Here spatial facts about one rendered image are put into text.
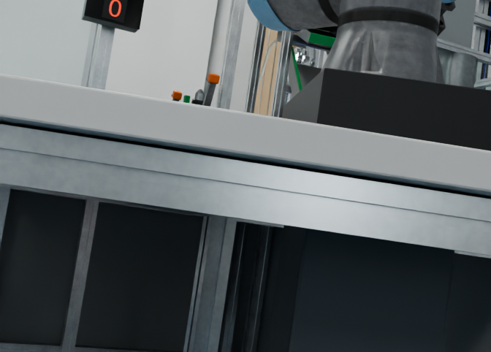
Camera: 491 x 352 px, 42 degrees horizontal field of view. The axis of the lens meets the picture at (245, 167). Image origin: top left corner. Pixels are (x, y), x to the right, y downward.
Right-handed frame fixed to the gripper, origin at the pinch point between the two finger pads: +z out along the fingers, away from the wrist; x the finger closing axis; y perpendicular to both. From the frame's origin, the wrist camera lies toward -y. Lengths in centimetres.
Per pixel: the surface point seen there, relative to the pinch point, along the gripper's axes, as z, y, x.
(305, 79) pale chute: 13.6, 5.1, -16.2
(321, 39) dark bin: -1.1, 5.6, -19.0
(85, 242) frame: 127, 7, -55
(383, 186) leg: -62, 74, -48
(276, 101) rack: 13.9, 12.9, -23.9
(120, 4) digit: 10, -2, -61
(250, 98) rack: 28.0, 2.9, -24.8
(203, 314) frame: 6, 65, -43
